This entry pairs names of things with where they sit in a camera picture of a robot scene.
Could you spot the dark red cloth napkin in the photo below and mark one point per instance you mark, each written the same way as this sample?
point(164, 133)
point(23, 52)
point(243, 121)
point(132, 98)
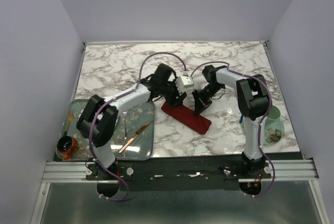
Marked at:
point(187, 117)

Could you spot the silver spoon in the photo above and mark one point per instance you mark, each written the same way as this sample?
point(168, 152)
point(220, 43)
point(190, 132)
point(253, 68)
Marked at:
point(125, 127)

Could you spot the light green plate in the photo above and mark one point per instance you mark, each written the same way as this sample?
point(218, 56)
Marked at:
point(271, 134)

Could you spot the aluminium frame rail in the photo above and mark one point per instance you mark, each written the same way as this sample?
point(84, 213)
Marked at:
point(172, 168)

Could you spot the gold fork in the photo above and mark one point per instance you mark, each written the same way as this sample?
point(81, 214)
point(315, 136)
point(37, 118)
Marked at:
point(70, 119)

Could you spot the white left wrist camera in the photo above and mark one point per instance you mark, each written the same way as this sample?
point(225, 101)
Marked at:
point(184, 84)

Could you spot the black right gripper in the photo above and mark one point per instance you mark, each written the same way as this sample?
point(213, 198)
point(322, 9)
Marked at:
point(201, 103)

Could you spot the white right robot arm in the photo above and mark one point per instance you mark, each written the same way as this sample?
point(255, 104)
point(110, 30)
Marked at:
point(254, 103)

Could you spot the rose gold knife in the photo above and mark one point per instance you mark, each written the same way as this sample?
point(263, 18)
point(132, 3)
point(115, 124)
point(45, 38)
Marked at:
point(134, 136)

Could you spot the light green cup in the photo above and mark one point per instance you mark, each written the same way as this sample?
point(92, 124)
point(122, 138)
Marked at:
point(273, 116)

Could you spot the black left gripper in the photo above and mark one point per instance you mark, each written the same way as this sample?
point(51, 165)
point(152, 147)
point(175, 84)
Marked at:
point(173, 102)

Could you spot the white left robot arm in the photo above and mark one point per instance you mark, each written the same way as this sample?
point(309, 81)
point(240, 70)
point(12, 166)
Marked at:
point(98, 119)

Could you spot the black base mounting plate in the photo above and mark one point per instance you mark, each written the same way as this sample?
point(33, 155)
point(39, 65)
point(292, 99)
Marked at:
point(213, 183)

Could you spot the black and orange cup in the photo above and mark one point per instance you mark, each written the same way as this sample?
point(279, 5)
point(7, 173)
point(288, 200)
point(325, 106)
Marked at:
point(67, 145)

